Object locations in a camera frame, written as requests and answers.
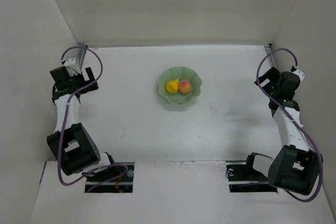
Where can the left aluminium frame post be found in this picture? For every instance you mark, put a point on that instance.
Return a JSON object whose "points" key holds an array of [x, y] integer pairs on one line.
{"points": [[81, 54]]}

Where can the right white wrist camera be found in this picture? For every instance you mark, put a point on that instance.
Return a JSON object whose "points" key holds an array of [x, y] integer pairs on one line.
{"points": [[298, 72]]}

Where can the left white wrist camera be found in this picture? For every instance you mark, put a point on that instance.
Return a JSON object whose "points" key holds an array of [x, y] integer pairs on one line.
{"points": [[71, 66]]}

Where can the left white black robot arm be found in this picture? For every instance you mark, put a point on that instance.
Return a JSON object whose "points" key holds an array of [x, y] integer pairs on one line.
{"points": [[71, 144]]}

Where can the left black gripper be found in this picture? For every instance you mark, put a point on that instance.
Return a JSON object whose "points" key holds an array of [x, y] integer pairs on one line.
{"points": [[85, 83]]}

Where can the yellow fake pear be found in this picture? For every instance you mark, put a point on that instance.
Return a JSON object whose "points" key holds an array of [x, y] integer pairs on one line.
{"points": [[172, 87]]}

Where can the green scalloped fruit bowl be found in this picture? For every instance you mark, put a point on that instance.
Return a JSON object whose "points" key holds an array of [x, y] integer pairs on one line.
{"points": [[184, 74]]}

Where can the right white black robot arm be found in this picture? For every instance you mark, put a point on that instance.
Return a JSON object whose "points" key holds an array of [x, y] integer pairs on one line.
{"points": [[297, 166]]}

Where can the orange fake peach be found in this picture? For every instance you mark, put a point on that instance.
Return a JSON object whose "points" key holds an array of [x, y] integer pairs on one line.
{"points": [[184, 87]]}

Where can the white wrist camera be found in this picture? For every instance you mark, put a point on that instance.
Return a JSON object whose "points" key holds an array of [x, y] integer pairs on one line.
{"points": [[71, 66], [298, 72]]}

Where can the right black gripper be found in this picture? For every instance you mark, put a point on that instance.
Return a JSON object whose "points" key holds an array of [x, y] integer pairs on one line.
{"points": [[266, 83]]}

